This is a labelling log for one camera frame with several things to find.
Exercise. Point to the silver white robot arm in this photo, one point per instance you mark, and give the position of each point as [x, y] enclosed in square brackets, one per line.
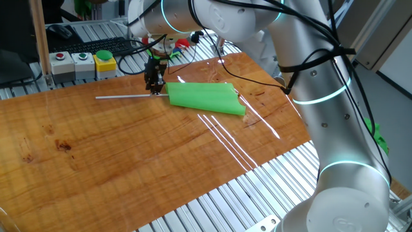
[322, 96]

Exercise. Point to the black computer mouse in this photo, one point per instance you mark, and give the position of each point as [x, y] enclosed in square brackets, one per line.
[59, 31]

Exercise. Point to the red plastic toy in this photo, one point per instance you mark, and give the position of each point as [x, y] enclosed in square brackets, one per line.
[183, 42]

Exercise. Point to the black monitor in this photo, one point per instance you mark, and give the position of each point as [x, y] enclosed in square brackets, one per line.
[16, 29]

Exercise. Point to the wood grain table mat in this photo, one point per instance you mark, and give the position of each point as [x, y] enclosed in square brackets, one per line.
[128, 145]

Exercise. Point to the grey box with red button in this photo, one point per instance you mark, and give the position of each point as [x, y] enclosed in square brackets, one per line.
[61, 66]

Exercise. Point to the grey box with green button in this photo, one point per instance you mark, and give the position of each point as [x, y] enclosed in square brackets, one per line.
[83, 66]

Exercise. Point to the yellow box green mushroom button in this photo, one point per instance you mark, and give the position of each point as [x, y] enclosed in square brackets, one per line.
[105, 66]

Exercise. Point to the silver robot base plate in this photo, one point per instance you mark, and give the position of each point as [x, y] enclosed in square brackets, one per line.
[264, 224]

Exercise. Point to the wooden post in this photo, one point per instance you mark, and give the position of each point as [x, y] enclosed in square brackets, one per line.
[41, 42]

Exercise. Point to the aluminium frame profile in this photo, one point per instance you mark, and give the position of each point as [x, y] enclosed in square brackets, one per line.
[376, 35]

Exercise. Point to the black keyboard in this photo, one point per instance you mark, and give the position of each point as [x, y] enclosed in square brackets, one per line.
[93, 45]

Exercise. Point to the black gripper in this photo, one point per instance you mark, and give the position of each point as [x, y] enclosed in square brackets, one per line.
[155, 69]

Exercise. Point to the green flag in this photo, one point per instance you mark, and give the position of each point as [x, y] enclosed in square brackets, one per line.
[206, 96]

